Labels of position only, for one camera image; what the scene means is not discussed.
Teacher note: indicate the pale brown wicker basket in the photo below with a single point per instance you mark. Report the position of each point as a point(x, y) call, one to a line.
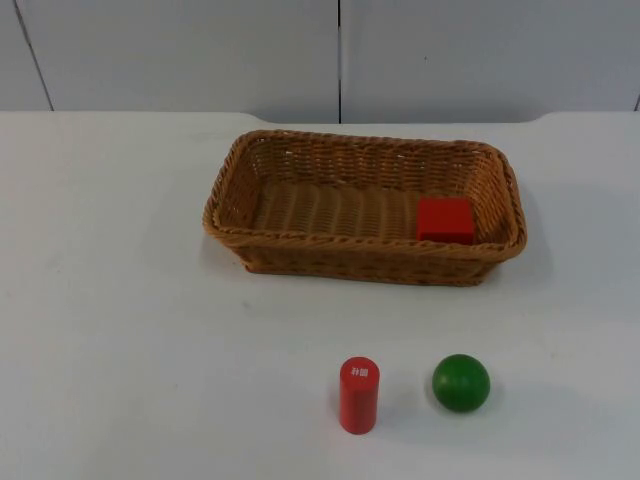
point(320, 260)

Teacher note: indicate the red cylinder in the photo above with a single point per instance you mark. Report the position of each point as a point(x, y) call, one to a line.
point(358, 400)

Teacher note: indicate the red cube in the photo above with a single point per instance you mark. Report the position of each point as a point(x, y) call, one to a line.
point(445, 220)

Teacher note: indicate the green ball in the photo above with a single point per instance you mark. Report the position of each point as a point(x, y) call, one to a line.
point(461, 383)

